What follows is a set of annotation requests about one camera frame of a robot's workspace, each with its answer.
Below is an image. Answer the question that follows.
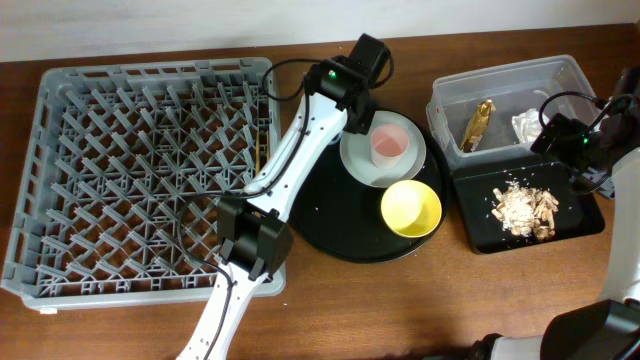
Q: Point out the white tissue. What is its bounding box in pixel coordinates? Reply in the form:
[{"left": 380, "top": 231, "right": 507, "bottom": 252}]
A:
[{"left": 511, "top": 108, "right": 542, "bottom": 143}]

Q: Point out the pink plastic cup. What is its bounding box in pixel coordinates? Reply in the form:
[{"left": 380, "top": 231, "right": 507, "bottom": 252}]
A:
[{"left": 370, "top": 124, "right": 410, "bottom": 168}]

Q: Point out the gold coffee sachet wrapper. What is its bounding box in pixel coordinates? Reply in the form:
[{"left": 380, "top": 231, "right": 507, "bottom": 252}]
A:
[{"left": 459, "top": 99, "right": 496, "bottom": 153}]

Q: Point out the yellow bowl with scraps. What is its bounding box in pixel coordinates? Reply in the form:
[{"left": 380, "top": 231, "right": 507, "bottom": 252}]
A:
[{"left": 380, "top": 180, "right": 444, "bottom": 238}]

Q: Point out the wooden chopstick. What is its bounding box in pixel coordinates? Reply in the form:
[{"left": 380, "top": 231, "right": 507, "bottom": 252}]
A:
[
  {"left": 255, "top": 130, "right": 261, "bottom": 176},
  {"left": 265, "top": 130, "right": 270, "bottom": 164}
]

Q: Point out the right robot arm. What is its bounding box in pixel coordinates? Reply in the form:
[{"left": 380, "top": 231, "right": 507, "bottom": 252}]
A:
[{"left": 465, "top": 67, "right": 639, "bottom": 359}]

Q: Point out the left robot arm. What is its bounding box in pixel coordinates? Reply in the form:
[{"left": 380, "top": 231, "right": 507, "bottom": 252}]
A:
[{"left": 179, "top": 34, "right": 394, "bottom": 359}]

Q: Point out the grey dishwasher rack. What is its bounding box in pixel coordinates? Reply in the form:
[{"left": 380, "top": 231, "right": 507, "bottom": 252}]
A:
[{"left": 1, "top": 57, "right": 280, "bottom": 313}]

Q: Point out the white round plate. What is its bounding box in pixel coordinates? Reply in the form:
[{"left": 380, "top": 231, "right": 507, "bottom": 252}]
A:
[{"left": 340, "top": 110, "right": 427, "bottom": 188}]

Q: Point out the clear plastic bin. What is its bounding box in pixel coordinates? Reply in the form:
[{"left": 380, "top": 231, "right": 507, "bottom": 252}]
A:
[{"left": 426, "top": 55, "right": 594, "bottom": 172}]

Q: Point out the pile of food scraps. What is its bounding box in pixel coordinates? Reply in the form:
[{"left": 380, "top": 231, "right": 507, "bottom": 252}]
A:
[{"left": 491, "top": 181, "right": 559, "bottom": 242}]

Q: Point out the black rectangular bin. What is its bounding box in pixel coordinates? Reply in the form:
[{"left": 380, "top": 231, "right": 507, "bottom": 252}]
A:
[{"left": 453, "top": 156, "right": 605, "bottom": 254}]

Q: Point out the round black tray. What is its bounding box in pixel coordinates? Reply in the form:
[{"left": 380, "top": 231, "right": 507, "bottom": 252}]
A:
[{"left": 289, "top": 108, "right": 452, "bottom": 263}]

